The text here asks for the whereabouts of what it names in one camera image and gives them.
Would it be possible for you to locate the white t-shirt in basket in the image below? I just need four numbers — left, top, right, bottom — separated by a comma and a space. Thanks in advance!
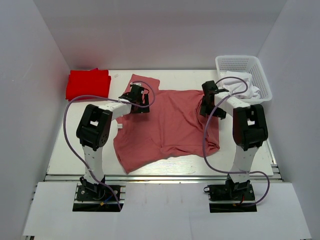
218, 71, 261, 100

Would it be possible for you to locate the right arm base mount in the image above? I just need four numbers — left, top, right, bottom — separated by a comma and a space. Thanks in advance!
203, 183, 257, 214

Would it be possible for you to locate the white plastic basket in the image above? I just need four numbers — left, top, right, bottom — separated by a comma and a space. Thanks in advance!
215, 55, 273, 104

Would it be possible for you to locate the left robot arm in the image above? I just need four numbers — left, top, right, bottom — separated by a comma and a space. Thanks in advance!
76, 83, 150, 200

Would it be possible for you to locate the pink t-shirt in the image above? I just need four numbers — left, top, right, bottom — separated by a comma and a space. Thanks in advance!
113, 74, 220, 174

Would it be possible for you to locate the folded red t-shirt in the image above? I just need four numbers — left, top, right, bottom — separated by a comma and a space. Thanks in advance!
65, 68, 112, 101

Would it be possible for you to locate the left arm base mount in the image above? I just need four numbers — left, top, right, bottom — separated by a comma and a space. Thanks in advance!
72, 184, 121, 213

